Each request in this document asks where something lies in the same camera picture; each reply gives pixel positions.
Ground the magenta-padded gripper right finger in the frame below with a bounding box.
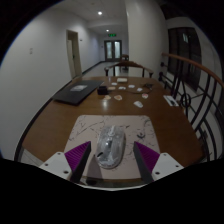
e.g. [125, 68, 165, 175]
[132, 141, 185, 185]

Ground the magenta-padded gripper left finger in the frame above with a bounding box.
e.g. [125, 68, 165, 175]
[39, 140, 92, 185]

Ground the transparent computer mouse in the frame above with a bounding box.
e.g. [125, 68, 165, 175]
[94, 124, 127, 169]

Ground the white marble mouse pad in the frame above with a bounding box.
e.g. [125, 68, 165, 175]
[63, 114, 161, 181]

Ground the printed white card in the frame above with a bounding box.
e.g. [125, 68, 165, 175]
[163, 94, 180, 107]

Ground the black laptop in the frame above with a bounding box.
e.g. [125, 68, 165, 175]
[52, 79, 105, 106]

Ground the small black box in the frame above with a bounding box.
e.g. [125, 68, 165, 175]
[97, 85, 109, 95]

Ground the wooden armchair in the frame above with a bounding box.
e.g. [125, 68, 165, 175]
[104, 60, 155, 78]

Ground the white side door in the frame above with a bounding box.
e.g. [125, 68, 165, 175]
[65, 29, 83, 79]

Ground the dark window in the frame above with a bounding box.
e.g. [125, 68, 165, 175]
[166, 26, 203, 91]

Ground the glass double door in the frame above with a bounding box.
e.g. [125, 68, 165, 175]
[103, 39, 123, 62]

